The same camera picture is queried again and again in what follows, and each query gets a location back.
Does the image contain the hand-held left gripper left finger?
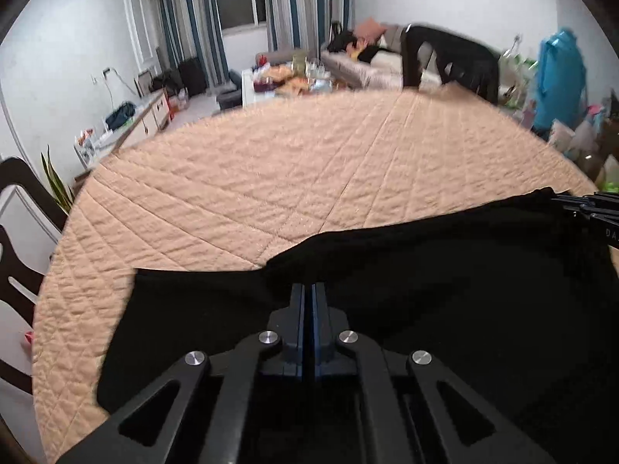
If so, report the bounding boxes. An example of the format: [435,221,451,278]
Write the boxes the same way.
[58,283,306,464]

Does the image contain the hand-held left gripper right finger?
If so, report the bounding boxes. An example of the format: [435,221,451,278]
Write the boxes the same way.
[312,283,557,464]

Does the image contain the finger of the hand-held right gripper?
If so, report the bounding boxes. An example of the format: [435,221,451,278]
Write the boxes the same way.
[551,191,619,223]

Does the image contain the black pants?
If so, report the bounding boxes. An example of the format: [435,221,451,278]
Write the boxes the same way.
[97,186,619,464]

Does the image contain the blue thermos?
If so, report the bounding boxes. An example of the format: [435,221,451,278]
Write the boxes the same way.
[532,26,588,131]

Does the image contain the peach quilted blanket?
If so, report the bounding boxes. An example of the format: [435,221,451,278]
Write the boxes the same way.
[31,82,619,464]

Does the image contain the black cutout-back chair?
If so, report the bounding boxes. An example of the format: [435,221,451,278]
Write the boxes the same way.
[0,157,73,397]
[400,23,500,105]

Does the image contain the white coffee table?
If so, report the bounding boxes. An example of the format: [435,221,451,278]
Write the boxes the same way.
[241,60,339,107]

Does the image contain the grey sofa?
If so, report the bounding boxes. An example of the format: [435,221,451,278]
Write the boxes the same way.
[256,23,504,90]

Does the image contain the white low cabinet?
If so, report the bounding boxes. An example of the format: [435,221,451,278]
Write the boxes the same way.
[72,89,172,172]

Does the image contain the black suitcase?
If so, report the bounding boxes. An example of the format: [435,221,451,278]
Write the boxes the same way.
[178,57,208,97]

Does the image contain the black duffel bag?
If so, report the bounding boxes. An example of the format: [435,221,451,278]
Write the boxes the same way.
[150,68,182,92]

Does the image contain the green potted plant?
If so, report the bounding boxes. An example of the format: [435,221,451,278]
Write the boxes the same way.
[41,145,75,213]

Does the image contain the pink pillow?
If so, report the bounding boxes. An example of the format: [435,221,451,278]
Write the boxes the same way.
[355,17,388,42]

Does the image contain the striped curtain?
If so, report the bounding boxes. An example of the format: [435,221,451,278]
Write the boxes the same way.
[145,0,230,92]
[261,0,356,54]

